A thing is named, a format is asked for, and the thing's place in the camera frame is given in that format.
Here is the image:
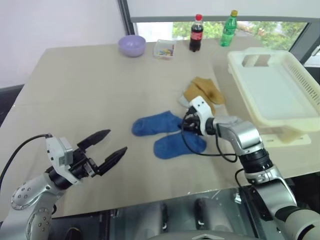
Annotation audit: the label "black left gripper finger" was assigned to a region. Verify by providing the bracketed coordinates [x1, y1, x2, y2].
[96, 146, 129, 176]
[76, 129, 112, 149]

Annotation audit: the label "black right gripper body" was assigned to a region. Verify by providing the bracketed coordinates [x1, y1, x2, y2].
[184, 109, 208, 137]

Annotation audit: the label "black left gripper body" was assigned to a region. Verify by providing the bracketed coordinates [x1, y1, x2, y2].
[67, 146, 101, 180]

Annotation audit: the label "blue sock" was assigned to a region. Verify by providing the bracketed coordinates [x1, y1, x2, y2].
[131, 110, 186, 137]
[153, 130, 208, 160]

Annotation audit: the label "grey sock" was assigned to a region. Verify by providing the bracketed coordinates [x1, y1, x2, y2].
[177, 95, 191, 108]

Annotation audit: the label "brown sock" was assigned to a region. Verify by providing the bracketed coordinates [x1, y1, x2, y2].
[191, 76, 226, 105]
[183, 83, 217, 116]

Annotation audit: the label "cream plastic basket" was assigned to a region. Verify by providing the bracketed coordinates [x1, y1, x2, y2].
[226, 47, 320, 146]

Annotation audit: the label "colourful small pieces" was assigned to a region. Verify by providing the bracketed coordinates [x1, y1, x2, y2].
[156, 44, 175, 56]

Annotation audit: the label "clear plastic box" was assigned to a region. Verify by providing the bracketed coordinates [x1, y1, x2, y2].
[153, 39, 177, 61]

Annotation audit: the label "cola bottle red cap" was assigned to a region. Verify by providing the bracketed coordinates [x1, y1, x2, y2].
[188, 13, 204, 53]

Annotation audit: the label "purple bowl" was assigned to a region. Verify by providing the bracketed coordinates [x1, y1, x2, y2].
[117, 34, 147, 58]

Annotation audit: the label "green bottle yellow cap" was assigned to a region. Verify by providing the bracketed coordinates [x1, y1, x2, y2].
[219, 9, 239, 48]

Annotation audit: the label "white roller blind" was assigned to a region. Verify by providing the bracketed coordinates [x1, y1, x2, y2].
[126, 0, 320, 24]

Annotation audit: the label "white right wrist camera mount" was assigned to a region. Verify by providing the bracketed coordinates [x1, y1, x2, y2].
[188, 95, 216, 126]

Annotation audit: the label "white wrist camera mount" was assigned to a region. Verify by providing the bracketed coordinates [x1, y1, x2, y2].
[44, 134, 85, 186]
[188, 95, 216, 126]

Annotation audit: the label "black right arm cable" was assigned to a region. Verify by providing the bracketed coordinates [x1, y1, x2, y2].
[180, 112, 251, 187]

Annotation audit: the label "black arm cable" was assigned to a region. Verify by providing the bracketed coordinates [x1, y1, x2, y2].
[180, 112, 251, 187]
[0, 134, 53, 187]

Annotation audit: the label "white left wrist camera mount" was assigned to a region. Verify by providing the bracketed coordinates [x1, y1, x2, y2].
[44, 134, 85, 186]

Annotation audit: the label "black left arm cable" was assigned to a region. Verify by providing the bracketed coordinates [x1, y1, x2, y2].
[0, 134, 53, 187]

